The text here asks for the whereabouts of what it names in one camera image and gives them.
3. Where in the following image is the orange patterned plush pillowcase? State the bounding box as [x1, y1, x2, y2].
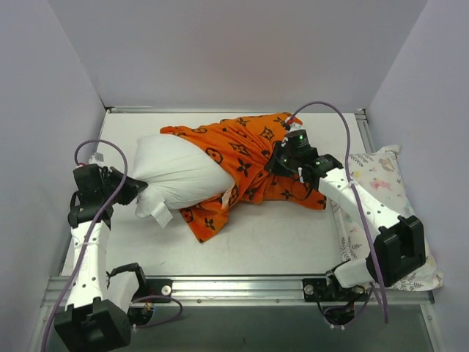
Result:
[160, 112, 327, 243]

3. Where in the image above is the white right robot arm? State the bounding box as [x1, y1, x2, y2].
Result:
[265, 129, 426, 300]

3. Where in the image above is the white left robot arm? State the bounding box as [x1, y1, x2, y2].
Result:
[53, 164, 148, 351]

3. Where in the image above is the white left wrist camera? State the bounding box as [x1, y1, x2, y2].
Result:
[87, 153, 104, 167]

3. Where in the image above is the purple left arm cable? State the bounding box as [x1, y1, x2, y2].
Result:
[40, 139, 183, 352]

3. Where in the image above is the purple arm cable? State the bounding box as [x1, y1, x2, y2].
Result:
[40, 139, 183, 352]
[286, 101, 389, 327]

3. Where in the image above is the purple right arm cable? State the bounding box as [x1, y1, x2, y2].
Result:
[286, 101, 389, 327]

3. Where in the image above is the aluminium back frame rail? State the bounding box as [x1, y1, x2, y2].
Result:
[103, 106, 367, 115]

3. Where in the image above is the aluminium frame rail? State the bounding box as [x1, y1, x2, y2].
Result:
[40, 275, 435, 308]
[103, 106, 367, 115]
[355, 109, 377, 153]

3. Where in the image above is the aluminium right frame rail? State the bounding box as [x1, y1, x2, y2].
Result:
[355, 109, 377, 153]

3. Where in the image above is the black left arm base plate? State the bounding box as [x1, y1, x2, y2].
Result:
[133, 278, 173, 304]

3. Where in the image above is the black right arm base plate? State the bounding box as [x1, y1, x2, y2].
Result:
[302, 276, 368, 303]

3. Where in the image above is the aluminium front frame rail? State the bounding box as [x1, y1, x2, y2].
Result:
[40, 275, 435, 308]

